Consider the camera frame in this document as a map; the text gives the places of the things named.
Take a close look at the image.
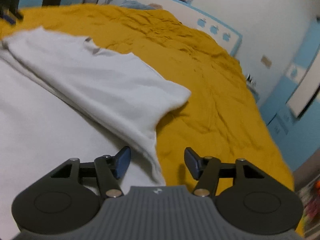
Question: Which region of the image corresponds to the blue white wardrobe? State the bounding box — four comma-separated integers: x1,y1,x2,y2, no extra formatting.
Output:
260,19,319,171

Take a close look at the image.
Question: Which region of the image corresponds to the mustard yellow bedspread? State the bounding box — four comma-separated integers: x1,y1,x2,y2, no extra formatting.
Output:
1,4,294,189

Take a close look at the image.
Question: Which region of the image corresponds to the white t-shirt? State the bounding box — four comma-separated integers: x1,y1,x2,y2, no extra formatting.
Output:
1,27,191,239

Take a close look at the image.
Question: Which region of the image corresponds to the white blue headboard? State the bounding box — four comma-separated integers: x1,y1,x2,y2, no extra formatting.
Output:
127,0,242,56

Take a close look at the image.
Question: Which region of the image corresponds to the blue pillow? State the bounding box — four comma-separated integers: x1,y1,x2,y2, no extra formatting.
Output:
120,0,163,10

